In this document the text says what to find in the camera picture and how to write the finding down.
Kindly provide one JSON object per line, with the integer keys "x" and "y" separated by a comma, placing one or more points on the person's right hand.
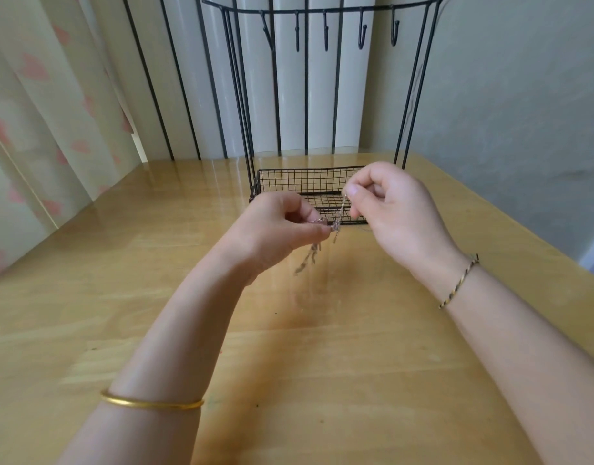
{"x": 403, "y": 220}

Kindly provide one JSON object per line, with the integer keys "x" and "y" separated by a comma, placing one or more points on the person's left hand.
{"x": 268, "y": 235}

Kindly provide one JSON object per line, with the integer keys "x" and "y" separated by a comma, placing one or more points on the person's right forearm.
{"x": 534, "y": 368}

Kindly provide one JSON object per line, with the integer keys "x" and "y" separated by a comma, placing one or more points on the person's left forearm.
{"x": 166, "y": 368}

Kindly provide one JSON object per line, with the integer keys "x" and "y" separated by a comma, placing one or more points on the white black-striped curtain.
{"x": 205, "y": 87}

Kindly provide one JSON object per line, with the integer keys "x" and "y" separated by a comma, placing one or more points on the gold bangle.
{"x": 147, "y": 405}

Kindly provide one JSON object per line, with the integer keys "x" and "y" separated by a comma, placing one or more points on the pink floral curtain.
{"x": 35, "y": 130}

